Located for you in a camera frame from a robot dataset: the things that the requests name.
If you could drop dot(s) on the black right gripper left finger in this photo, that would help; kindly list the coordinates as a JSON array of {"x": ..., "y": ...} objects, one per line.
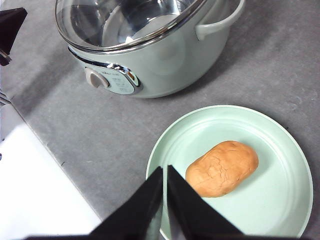
[{"x": 141, "y": 220}]

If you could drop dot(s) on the white board at table edge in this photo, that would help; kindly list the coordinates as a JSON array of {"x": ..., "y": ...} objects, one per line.
[{"x": 37, "y": 196}]

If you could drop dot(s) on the brown potato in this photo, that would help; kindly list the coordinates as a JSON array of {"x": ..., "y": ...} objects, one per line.
[{"x": 217, "y": 170}]

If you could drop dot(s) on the glass steamer lid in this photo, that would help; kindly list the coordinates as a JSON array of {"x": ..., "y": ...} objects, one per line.
[{"x": 123, "y": 26}]

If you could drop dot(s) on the green plate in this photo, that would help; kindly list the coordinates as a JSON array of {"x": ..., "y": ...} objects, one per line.
[{"x": 278, "y": 201}]

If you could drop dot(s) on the green electric steamer pot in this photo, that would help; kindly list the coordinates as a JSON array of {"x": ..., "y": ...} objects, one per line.
[{"x": 166, "y": 67}]

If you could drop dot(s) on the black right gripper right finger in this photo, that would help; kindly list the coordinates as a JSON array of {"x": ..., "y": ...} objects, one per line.
[{"x": 191, "y": 218}]

